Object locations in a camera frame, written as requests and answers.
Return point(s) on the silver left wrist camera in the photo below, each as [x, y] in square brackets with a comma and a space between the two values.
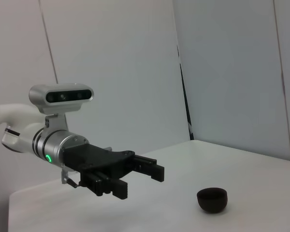
[62, 95]

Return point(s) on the small black teacup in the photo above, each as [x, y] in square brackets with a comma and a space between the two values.
[212, 200]

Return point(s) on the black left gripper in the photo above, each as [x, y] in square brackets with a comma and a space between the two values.
[99, 159]

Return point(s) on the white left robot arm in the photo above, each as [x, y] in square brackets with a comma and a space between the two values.
[17, 113]

